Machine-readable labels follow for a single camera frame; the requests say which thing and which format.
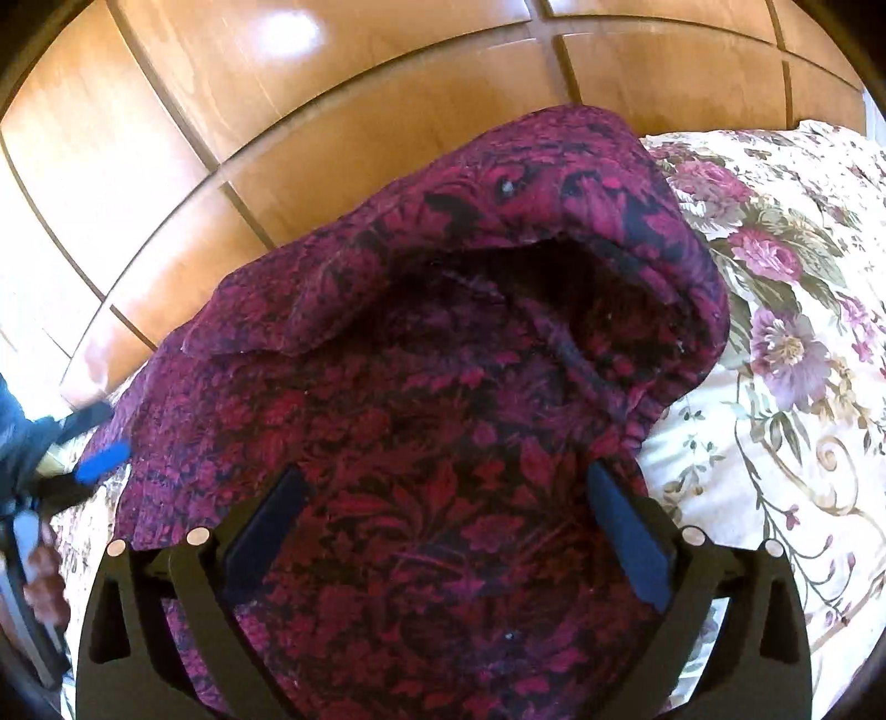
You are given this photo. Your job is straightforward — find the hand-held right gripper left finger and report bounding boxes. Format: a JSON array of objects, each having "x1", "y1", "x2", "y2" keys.
[{"x1": 75, "y1": 465, "x2": 310, "y2": 720}]

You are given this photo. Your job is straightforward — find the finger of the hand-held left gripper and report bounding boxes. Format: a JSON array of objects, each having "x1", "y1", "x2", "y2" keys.
[
  {"x1": 31, "y1": 441, "x2": 131, "y2": 515},
  {"x1": 42, "y1": 402, "x2": 115, "y2": 445}
]

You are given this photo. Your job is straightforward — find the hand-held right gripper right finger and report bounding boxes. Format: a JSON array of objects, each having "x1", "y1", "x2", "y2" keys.
[{"x1": 587, "y1": 460, "x2": 814, "y2": 720}]

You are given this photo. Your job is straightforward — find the red floral patterned garment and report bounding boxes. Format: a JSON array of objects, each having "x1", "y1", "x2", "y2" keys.
[{"x1": 97, "y1": 104, "x2": 731, "y2": 720}]

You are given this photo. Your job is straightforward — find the person's left hand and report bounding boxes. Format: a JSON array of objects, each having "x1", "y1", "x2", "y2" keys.
[{"x1": 23, "y1": 522, "x2": 68, "y2": 628}]

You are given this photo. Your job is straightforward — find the cream floral bedspread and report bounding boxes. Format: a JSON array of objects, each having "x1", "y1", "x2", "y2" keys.
[{"x1": 51, "y1": 121, "x2": 886, "y2": 720}]

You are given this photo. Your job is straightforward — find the wooden headboard panel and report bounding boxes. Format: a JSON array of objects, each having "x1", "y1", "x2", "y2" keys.
[{"x1": 0, "y1": 0, "x2": 874, "y2": 416}]

